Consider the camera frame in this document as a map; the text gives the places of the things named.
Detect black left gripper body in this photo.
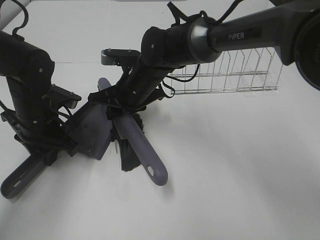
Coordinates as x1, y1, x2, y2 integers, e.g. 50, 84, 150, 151
0, 109, 78, 156

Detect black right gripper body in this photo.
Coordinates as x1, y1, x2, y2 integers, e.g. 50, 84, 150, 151
88, 57, 170, 120

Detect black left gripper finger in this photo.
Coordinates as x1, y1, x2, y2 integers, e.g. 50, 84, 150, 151
44, 149, 59, 166

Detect grey hand brush black bristles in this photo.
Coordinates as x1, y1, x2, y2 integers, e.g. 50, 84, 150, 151
96, 77, 169, 187

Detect grey plastic dustpan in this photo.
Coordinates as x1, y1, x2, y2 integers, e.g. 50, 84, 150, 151
0, 103, 100, 199

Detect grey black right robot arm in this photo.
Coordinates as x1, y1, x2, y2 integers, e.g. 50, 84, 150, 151
88, 0, 320, 114

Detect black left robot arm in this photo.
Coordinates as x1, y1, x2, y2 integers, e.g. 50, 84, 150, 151
0, 31, 82, 166

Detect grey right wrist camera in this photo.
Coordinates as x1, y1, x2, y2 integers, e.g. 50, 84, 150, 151
100, 48, 141, 68

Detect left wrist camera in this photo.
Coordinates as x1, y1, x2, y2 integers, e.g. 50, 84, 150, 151
49, 85, 82, 109

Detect chrome wire dish rack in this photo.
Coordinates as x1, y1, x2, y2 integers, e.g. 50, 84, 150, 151
164, 47, 284, 95

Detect black left camera cable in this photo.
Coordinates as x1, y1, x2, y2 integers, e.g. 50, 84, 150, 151
0, 0, 76, 131

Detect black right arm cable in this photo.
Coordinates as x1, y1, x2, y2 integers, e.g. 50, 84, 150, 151
159, 0, 251, 100

